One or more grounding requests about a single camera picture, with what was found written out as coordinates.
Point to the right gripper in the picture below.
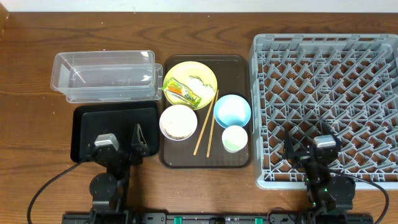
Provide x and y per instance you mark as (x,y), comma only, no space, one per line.
(288,147)

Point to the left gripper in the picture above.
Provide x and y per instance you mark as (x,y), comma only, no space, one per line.
(140,149)

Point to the white bowl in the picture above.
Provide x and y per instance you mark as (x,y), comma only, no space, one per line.
(178,122)

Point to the green orange snack wrapper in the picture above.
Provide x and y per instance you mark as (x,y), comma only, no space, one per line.
(181,91)

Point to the white cup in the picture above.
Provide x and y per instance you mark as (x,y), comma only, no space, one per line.
(234,139)

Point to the yellow plate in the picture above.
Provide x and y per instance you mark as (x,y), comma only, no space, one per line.
(182,71)

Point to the light blue bowl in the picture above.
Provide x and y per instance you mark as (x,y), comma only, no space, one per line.
(232,110)

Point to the white napkin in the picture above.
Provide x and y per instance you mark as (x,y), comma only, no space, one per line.
(199,88)

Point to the wooden chopstick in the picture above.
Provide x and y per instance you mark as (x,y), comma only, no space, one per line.
(212,127)
(205,123)

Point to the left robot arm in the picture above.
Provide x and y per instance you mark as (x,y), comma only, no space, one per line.
(110,189)

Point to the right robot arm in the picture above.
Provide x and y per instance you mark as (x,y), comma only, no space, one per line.
(331,196)

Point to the black waste tray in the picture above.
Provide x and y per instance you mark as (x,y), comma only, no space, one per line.
(120,119)

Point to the grey dishwasher rack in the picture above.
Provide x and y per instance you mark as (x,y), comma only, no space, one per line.
(300,82)

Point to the brown serving tray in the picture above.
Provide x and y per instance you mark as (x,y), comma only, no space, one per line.
(232,75)

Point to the clear plastic bin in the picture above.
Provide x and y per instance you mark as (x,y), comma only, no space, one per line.
(107,76)

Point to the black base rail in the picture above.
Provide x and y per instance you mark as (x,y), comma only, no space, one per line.
(161,218)

